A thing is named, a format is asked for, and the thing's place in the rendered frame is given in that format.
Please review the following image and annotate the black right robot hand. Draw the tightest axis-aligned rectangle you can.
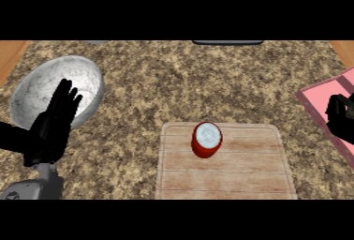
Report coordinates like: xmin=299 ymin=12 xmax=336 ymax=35
xmin=324 ymin=93 xmax=354 ymax=142

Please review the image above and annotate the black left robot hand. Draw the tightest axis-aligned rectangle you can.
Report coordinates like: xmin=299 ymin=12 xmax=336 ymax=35
xmin=0 ymin=78 xmax=84 ymax=168

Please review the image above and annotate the pink box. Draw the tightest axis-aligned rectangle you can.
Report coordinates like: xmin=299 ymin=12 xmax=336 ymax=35
xmin=295 ymin=67 xmax=354 ymax=170

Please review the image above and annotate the wooden cutting board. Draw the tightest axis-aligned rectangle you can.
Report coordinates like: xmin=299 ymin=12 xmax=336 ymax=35
xmin=153 ymin=121 xmax=299 ymax=201

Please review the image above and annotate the white marbled bowl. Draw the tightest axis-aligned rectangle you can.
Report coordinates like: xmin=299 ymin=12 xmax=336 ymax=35
xmin=9 ymin=55 xmax=105 ymax=131

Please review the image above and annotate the red can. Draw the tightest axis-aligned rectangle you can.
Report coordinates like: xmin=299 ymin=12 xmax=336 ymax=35
xmin=190 ymin=121 xmax=224 ymax=159

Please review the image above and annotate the dark flat appliance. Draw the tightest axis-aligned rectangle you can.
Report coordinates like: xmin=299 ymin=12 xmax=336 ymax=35
xmin=190 ymin=39 xmax=265 ymax=46

